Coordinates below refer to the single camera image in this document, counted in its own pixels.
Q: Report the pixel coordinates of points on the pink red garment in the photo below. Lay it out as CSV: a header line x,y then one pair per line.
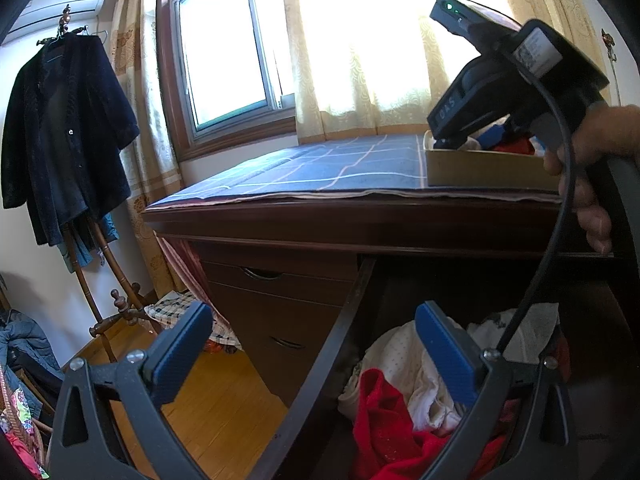
x,y
25,455

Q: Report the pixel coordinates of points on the person's right hand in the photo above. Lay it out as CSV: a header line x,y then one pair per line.
x,y
595,200

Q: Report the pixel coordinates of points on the black white checked cloth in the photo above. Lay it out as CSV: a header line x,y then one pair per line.
x,y
167,310

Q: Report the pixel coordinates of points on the teal garment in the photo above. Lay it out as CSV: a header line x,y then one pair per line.
x,y
80,255

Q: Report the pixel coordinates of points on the bright red garment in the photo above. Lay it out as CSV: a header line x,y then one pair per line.
x,y
385,425

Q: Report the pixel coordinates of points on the white pale pink garment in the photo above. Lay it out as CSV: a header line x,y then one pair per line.
x,y
530,325

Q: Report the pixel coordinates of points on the white air conditioner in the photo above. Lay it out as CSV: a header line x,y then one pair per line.
x,y
60,7

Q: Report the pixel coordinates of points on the dark blue coat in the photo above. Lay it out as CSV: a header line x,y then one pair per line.
x,y
65,135

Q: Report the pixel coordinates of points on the grey blue jacket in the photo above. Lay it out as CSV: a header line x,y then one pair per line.
x,y
25,340

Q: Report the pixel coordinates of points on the dark wooden desk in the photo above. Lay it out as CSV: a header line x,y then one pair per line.
x,y
350,225

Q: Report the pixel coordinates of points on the blue checked tablecloth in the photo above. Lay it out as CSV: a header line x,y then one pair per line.
x,y
325,170

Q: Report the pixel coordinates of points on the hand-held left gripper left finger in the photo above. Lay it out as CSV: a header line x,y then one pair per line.
x,y
180,350

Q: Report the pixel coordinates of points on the pink patterned cloth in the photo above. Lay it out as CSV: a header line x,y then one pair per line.
x,y
185,275

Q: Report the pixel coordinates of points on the cream dotted underwear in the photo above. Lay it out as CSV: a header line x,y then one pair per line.
x,y
400,355

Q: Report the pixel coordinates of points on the wicker basket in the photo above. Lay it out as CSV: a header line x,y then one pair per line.
x,y
11,410

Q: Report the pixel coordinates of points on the wooden coat rack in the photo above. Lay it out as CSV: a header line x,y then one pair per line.
x,y
125,317

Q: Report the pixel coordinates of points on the metal wall hook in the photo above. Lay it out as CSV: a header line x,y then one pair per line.
x,y
608,42

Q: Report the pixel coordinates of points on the dark red fuzzy garment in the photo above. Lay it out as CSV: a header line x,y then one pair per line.
x,y
515,146

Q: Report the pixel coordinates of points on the wide desk drawer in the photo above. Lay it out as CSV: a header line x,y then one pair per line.
x,y
320,360

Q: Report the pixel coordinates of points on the beige garment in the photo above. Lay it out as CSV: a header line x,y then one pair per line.
x,y
435,410

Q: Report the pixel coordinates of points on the beige patterned curtain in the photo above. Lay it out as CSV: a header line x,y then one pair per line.
x,y
350,85
130,60

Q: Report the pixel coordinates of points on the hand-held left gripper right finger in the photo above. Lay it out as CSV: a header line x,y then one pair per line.
x,y
445,355

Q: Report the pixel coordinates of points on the floral garment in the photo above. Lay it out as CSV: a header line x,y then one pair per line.
x,y
22,400

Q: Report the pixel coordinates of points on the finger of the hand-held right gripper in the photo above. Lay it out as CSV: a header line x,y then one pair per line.
x,y
447,141
492,135

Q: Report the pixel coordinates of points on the yellow shallow cardboard box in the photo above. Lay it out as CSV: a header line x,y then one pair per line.
x,y
480,170

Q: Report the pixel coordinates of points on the brown framed window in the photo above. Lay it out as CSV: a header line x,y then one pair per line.
x,y
225,45

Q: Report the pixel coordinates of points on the small side drawer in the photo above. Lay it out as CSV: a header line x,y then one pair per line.
x,y
310,285
280,320

